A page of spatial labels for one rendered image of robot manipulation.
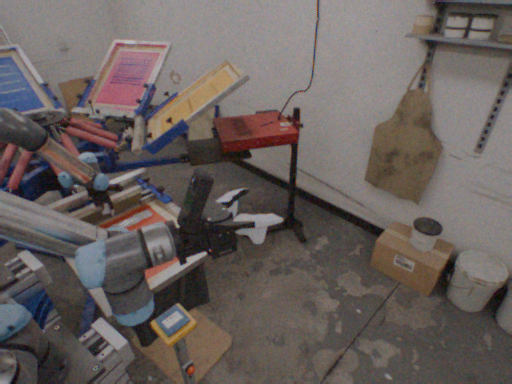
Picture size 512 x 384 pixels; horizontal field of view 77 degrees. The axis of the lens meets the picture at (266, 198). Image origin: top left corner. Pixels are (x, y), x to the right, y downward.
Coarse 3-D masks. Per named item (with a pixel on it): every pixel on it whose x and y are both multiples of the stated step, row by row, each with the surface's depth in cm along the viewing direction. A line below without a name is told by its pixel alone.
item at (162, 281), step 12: (120, 192) 191; (132, 192) 193; (168, 204) 181; (72, 216) 172; (204, 252) 150; (72, 264) 144; (192, 264) 145; (168, 276) 138; (180, 276) 142; (96, 288) 133; (156, 288) 135; (96, 300) 128; (108, 312) 123
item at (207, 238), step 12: (216, 204) 64; (204, 216) 60; (216, 216) 60; (228, 216) 60; (204, 228) 60; (180, 240) 57; (192, 240) 60; (204, 240) 61; (216, 240) 60; (228, 240) 62; (180, 252) 57; (192, 252) 61; (216, 252) 61; (228, 252) 63; (180, 264) 60
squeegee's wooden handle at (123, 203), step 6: (138, 192) 179; (120, 198) 174; (126, 198) 174; (132, 198) 177; (138, 198) 180; (114, 204) 170; (120, 204) 173; (126, 204) 176; (132, 204) 178; (96, 210) 165; (114, 210) 172; (120, 210) 174; (78, 216) 161; (84, 216) 161; (90, 216) 163; (96, 216) 166; (102, 216) 168; (108, 216) 171; (90, 222) 165; (96, 222) 167
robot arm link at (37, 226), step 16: (0, 192) 53; (0, 208) 52; (16, 208) 54; (32, 208) 56; (48, 208) 59; (0, 224) 52; (16, 224) 54; (32, 224) 55; (48, 224) 57; (64, 224) 59; (80, 224) 62; (16, 240) 55; (32, 240) 56; (48, 240) 57; (64, 240) 59; (80, 240) 61; (96, 240) 63; (64, 256) 62
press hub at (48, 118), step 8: (40, 112) 203; (48, 112) 212; (56, 112) 212; (40, 120) 200; (48, 120) 200; (56, 120) 200; (48, 128) 205; (80, 152) 230; (32, 160) 220; (40, 160) 211; (32, 168) 211; (40, 176) 205; (48, 176) 205; (56, 184) 214; (64, 192) 228; (80, 208) 239
